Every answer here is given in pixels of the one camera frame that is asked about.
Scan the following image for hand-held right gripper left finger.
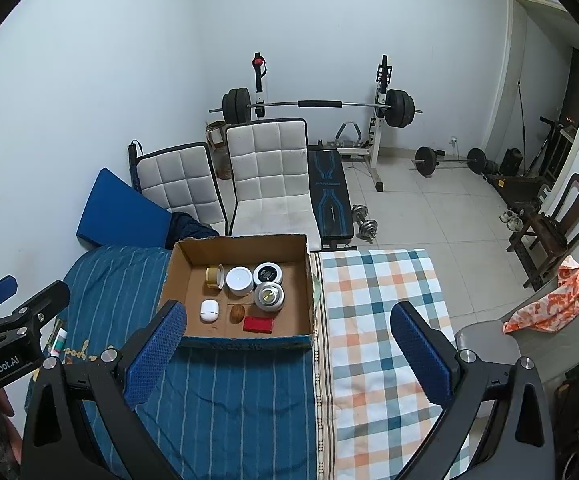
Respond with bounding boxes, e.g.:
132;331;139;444
21;300;188;480

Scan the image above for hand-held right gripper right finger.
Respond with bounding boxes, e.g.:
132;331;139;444
391;301;556;480

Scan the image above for small red box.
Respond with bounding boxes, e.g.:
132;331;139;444
242;316;275;334

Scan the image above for white round jar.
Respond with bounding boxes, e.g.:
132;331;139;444
226;266;254;296

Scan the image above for silver round tin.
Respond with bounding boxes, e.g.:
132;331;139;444
254;282;286;312

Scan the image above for cardboard box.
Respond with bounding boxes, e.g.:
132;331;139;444
157;233;316;351

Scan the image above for white tin with dark lid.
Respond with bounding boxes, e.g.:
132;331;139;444
253;262;284;288

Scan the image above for person's left hand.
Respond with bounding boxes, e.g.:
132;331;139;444
0;389;23;467

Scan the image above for white and green tube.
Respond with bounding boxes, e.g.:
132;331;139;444
50;327;70;361

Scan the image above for plaid bed sheet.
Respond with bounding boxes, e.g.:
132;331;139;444
312;248;473;480

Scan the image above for blue striped bed sheet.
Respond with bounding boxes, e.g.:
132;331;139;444
22;245;320;480

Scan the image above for grey shell chair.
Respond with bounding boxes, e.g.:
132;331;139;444
454;280;579;411

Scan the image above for blue foam mat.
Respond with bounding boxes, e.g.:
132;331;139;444
76;167;173;250

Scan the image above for dark blue garment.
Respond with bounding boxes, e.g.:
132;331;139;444
170;211;220;241

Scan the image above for orange and white cloth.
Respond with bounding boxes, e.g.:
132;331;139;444
502;255;579;335

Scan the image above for black backpack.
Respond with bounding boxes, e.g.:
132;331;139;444
552;360;579;461

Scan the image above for black pole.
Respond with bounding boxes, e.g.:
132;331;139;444
128;141;143;193

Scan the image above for small white quilted chair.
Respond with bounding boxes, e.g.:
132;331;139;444
134;141;228;236

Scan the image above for black weight bench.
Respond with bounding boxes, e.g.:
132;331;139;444
307;150;357;252

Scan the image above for black exercise machine base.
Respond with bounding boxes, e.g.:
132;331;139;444
487;172;553;208

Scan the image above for short barbell with black plates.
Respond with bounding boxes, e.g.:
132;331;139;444
410;146;487;178

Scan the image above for white barbell rack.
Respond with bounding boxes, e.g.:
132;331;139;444
250;52;395;193

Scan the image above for dark wooden chair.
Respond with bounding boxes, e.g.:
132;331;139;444
507;173;579;292

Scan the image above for black speaker box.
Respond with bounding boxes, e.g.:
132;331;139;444
499;147;524;175

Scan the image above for large white quilted chair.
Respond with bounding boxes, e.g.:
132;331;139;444
226;118;320;252

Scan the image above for black kick scooter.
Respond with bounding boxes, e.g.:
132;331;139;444
527;116;563;176

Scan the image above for long barbell with black plates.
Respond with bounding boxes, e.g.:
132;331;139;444
208;87;424;128

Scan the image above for grey exercise handles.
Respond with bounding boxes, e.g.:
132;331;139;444
337;121;363;147

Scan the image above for white door frame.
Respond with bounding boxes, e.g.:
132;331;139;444
484;0;579;161

